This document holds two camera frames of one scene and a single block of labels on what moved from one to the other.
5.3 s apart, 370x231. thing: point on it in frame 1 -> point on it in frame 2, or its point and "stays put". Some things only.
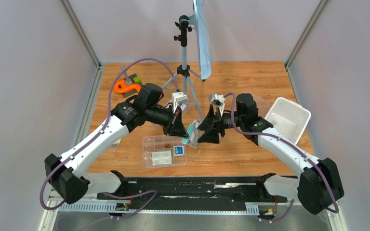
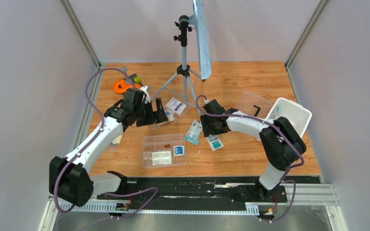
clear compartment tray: x=163 y=151 stays put
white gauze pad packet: x=161 y=158 stays put
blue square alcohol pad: x=178 y=150 stays put
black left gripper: x=175 y=127 -> x=157 y=116
